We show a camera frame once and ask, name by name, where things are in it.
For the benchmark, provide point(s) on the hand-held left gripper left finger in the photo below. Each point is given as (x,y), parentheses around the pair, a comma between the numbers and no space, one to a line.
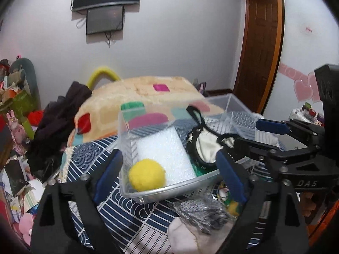
(106,181)

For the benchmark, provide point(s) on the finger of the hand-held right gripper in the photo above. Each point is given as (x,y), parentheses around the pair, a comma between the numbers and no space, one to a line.
(254,148)
(272,127)

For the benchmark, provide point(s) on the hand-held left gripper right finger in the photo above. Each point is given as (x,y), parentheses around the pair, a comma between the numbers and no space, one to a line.
(231,176)

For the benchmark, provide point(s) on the black and white cloth pouch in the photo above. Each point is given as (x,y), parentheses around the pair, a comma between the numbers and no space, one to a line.
(206,143)

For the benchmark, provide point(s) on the clear plastic box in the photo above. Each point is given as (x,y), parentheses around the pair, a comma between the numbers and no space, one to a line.
(148,193)
(233,103)

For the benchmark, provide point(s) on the beige soft plush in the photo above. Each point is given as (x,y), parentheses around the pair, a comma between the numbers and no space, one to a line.
(185,236)

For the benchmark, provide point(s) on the person's right hand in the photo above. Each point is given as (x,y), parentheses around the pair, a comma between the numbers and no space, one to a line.
(308,203)

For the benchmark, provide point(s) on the colourful small toy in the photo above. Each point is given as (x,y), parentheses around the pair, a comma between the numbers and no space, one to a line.
(223,192)

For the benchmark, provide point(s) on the green cloth piece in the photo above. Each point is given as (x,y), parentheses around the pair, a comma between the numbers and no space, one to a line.
(200,170)

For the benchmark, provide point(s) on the clutter of small bottles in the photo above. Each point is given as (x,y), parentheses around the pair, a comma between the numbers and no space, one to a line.
(304,113)

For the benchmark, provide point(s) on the yellow pom-pom ball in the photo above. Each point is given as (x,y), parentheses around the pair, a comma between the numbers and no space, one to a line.
(147,176)

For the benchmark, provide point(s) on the navy patterned bed sheet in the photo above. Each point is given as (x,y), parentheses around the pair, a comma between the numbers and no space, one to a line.
(137,217)

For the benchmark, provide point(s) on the grey glitter fabric piece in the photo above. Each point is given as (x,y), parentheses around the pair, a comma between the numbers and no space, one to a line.
(196,209)

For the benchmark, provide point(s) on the white foam sponge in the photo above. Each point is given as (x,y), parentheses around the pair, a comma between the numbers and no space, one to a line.
(164,150)

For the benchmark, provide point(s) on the dark purple clothes pile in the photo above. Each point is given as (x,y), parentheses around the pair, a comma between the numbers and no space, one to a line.
(58,127)

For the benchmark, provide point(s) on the purple cloth item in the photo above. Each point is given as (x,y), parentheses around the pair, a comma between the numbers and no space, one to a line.
(200,87)

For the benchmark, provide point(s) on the brown wooden door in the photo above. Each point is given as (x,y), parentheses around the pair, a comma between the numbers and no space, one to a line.
(259,45)

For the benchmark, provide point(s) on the pile of papers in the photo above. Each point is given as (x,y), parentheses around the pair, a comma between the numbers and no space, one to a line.
(18,187)

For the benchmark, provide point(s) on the pink plush toy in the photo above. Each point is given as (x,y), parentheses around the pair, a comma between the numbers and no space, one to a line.
(26,227)

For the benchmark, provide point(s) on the red cloth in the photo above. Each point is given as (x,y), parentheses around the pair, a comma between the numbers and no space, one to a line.
(35,117)

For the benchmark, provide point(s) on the pink rabbit plush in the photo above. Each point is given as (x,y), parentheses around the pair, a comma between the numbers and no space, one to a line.
(17,129)

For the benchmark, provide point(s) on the yellow-green curved hoop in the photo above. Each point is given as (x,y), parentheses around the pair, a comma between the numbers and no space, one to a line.
(102,70)

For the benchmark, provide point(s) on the green box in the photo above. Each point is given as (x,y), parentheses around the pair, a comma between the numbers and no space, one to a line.
(18,103)

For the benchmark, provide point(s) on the grey plush toy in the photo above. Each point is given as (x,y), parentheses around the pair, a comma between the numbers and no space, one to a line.
(25,76)

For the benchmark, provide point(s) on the pink heart wall stickers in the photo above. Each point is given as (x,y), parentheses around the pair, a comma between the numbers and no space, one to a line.
(304,90)

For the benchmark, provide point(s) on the small black wall monitor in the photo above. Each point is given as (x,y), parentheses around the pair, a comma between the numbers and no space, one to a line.
(104,19)

